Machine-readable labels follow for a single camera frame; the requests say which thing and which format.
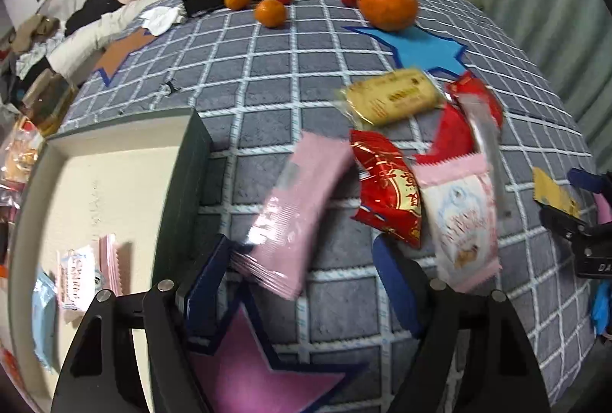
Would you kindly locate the grey green curtain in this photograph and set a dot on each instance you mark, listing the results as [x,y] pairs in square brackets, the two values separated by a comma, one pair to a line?
[526,1]

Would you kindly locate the black power adapter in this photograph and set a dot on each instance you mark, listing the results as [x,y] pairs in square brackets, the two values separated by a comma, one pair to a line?
[203,0]

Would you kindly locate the pink white nougat packet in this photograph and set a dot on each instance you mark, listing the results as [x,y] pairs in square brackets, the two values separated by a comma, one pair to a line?
[459,226]
[76,284]

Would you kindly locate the cream cardboard tray box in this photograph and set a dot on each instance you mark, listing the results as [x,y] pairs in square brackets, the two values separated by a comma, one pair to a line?
[119,202]

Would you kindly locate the small black clip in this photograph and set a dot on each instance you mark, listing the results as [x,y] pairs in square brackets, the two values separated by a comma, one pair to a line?
[169,86]

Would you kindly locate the large orange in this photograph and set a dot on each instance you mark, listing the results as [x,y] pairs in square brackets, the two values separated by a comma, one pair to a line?
[388,6]

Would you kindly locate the black garment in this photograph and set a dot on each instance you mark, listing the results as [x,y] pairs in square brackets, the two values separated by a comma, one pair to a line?
[93,11]

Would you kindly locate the blue star mat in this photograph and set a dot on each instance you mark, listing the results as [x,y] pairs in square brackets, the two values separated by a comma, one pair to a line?
[416,52]

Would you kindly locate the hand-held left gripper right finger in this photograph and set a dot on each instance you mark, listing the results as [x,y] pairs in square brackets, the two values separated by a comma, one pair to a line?
[394,288]

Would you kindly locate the pile of snack bags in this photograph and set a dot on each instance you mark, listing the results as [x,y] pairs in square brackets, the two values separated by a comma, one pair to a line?
[19,154]

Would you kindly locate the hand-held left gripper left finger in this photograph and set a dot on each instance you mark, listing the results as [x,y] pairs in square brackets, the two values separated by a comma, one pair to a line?
[205,293]

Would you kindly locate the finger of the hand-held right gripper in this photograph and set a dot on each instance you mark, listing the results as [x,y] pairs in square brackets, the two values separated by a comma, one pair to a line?
[585,180]
[564,221]

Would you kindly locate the light blue snack packet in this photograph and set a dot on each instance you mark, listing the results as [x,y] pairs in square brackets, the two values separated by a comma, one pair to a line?
[45,322]

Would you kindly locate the white crumpled tissue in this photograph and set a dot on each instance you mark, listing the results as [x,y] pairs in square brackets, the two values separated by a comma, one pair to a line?
[160,19]

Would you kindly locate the grey checked tablecloth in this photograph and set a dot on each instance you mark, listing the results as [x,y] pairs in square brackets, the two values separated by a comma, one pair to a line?
[287,73]

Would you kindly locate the yellow biscuit packet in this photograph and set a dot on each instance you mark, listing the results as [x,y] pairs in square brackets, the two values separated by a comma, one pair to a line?
[392,97]

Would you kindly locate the person's right hand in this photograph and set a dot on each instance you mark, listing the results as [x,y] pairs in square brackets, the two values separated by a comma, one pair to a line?
[603,310]

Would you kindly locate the tan yellow snack packet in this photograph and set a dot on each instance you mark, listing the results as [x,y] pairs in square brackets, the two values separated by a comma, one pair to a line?
[554,193]

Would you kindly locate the brown crumpled cloth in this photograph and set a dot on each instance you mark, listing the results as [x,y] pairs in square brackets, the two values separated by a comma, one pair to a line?
[38,30]

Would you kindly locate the brown star mat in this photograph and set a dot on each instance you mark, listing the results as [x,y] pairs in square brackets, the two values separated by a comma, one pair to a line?
[124,54]

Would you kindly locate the clear long stick packet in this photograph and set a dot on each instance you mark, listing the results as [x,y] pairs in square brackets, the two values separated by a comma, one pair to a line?
[485,140]

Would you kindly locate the red rectangular snack packet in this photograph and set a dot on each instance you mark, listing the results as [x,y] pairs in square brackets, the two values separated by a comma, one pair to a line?
[461,90]

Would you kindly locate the red gold snack packet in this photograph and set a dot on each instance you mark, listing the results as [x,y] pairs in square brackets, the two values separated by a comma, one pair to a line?
[387,188]

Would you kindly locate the white sofa cover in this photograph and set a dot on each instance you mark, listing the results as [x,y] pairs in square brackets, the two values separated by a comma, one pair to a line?
[95,37]

